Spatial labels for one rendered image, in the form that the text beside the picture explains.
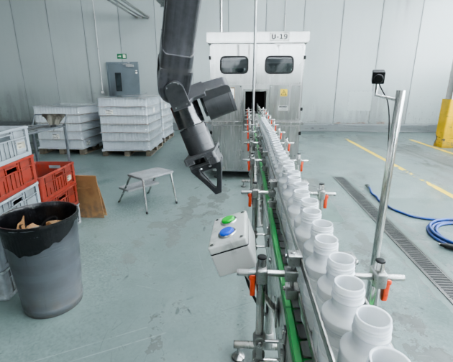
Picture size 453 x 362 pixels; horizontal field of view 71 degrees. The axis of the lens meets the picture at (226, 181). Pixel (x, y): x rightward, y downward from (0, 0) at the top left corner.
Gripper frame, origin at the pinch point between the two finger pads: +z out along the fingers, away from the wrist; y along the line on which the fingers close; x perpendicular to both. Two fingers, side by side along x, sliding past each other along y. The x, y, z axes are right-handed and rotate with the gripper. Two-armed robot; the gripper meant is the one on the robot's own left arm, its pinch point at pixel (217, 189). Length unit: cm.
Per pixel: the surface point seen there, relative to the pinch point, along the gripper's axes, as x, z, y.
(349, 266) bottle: -18.5, 9.1, -25.6
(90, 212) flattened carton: 190, 50, 247
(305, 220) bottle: -15.5, 9.4, -7.3
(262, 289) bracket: -4.0, 16.3, -15.3
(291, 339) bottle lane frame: -6.8, 22.4, -21.7
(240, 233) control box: -2.7, 7.8, -8.0
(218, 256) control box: 2.5, 10.1, -10.1
